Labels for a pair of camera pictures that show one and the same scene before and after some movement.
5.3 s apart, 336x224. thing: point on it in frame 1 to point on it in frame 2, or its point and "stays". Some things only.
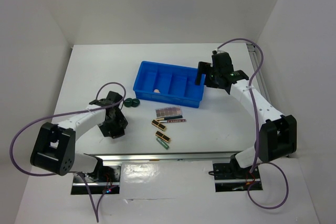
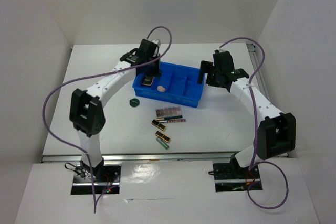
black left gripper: [121, 121] to [156, 72]
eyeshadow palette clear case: [168, 112] stays
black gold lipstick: [162, 136] stays
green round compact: [135, 102] stays
